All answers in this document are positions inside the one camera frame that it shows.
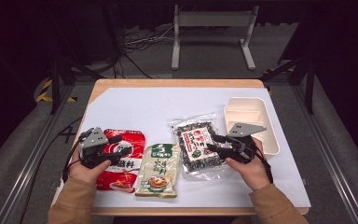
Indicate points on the beige green seasoning packet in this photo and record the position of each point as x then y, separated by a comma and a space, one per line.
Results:
158, 174

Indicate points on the black metal stand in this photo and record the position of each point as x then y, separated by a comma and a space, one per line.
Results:
55, 87
309, 90

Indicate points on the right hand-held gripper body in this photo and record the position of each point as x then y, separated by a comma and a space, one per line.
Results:
244, 129

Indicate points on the cream plastic box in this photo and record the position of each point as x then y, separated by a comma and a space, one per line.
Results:
245, 109

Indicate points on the white metal stand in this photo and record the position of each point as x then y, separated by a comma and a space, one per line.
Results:
213, 18

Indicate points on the clear seaweed packet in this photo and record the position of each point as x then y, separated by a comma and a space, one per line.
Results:
195, 146

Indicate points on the black tape cross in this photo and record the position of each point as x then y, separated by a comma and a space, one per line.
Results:
67, 134

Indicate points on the yellow black hazard tape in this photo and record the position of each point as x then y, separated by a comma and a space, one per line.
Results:
43, 91

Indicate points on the white paper sheet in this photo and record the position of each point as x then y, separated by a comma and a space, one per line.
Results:
155, 105

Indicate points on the red seasoning packet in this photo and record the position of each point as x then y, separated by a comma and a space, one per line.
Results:
137, 141

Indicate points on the aluminium rail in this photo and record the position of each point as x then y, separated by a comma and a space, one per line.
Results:
28, 174
331, 161

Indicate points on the person's right hand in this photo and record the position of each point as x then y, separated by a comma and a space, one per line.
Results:
253, 174

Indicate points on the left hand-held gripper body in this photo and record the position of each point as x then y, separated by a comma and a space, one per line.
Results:
93, 138

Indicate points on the person's left hand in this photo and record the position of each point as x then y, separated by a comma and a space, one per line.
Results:
84, 174

